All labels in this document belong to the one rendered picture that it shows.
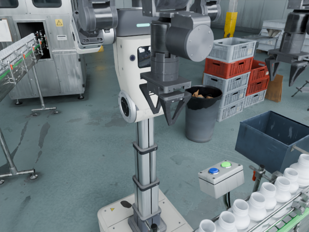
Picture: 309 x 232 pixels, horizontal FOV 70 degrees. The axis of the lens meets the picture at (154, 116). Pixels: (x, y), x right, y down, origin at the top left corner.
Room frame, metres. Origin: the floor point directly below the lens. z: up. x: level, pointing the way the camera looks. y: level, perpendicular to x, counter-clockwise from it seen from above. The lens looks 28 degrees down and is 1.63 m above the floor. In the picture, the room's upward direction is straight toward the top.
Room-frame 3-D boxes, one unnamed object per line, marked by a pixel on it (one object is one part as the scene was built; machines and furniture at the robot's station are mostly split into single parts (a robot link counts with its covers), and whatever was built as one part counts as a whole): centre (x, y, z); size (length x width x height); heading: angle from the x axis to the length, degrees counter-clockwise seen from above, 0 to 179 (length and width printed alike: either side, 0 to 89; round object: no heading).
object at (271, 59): (0.69, -0.40, 1.44); 0.07 x 0.07 x 0.09; 31
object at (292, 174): (0.52, -0.42, 1.08); 0.06 x 0.06 x 0.17
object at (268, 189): (0.46, -0.32, 1.08); 0.06 x 0.06 x 0.17
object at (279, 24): (7.53, -4.23, 0.50); 1.23 x 1.05 x 1.00; 120
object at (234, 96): (3.20, -1.08, 0.33); 0.61 x 0.41 x 0.22; 128
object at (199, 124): (2.50, -0.59, 0.32); 0.45 x 0.45 x 0.64
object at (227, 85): (3.20, -1.08, 0.55); 0.61 x 0.41 x 0.22; 129
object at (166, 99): (0.43, -0.03, 1.44); 0.07 x 0.07 x 0.09; 32
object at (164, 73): (0.44, -0.02, 1.51); 0.10 x 0.07 x 0.07; 32
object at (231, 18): (10.51, -3.34, 0.55); 0.40 x 0.40 x 1.10; 32
